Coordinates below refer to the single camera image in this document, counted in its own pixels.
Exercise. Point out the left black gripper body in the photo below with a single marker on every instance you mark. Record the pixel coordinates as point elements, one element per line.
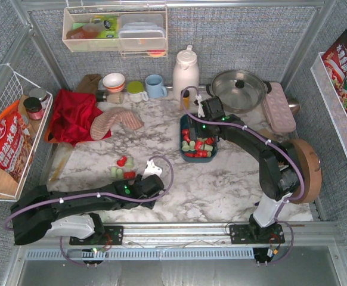
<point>143,181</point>

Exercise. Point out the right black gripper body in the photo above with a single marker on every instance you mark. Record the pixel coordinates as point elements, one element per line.
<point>195,131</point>

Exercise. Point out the red coffee capsule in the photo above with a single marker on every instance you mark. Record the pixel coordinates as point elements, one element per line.
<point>199,145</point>
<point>186,138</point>
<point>129,175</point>
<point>122,161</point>
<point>188,154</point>
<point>202,154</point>

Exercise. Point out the green coffee capsule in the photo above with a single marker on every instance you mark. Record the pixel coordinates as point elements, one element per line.
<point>185,146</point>
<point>129,163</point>
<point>207,147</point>

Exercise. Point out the teal plastic storage basket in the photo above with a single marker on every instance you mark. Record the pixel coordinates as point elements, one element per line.
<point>183,130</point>

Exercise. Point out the striped pink brown towel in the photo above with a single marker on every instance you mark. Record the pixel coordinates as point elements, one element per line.
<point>102,124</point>

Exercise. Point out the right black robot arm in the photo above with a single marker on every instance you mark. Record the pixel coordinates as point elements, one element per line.
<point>280,173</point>

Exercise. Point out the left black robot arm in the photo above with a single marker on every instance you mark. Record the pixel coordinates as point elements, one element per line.
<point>33,215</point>

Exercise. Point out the right white mesh basket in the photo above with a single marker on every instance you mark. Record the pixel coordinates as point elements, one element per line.
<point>331,100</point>

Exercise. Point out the orange spice bottle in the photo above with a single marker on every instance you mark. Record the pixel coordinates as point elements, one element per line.
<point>185,100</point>

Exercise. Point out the steel pot with lid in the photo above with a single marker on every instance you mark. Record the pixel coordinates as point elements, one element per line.
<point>240,91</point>

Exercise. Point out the white thermos jug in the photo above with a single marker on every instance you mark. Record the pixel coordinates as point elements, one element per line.
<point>186,71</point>

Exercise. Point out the brown cardboard sheet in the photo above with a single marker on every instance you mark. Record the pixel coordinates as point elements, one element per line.
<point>267,134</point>

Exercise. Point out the light blue mug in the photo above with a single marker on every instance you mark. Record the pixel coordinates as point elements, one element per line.
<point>154,86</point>

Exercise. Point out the green lid sugar jar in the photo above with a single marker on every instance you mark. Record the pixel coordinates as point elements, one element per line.
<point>136,92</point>

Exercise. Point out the pink egg tray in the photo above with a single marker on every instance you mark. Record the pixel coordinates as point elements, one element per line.
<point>277,110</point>

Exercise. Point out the glass grain shaker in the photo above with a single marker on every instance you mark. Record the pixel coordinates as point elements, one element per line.
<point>105,96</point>

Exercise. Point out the white orange striped bowl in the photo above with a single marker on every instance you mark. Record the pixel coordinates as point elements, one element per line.
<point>114,82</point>

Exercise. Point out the round wooden board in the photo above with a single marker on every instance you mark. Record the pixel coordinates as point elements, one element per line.
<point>311,170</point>

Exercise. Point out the red cloth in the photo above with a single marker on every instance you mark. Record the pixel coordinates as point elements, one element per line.
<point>72,117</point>

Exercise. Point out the clear plastic food containers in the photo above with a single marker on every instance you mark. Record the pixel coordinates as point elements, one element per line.
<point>139,32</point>

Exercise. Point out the brown paper bag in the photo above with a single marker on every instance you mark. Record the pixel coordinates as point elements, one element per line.
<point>89,84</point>

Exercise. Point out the red lid glass jar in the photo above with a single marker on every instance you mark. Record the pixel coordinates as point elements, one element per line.
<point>33,108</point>

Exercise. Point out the silver lid glass jar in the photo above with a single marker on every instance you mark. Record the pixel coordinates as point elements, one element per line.
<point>40,94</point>

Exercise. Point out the red seasoning packet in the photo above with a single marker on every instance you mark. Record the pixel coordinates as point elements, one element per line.
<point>15,142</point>

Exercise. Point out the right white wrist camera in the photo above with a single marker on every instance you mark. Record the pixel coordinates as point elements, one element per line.
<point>200,112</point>

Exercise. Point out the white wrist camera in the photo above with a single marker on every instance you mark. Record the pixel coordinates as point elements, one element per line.
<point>151,169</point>
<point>200,112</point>

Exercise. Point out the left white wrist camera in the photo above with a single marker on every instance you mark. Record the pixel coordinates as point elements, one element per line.
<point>151,169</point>

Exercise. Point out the cream wall basket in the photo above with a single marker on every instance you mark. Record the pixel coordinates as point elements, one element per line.
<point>80,35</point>

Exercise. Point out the left white wire basket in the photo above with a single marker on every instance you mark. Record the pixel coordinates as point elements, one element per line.
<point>10,190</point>

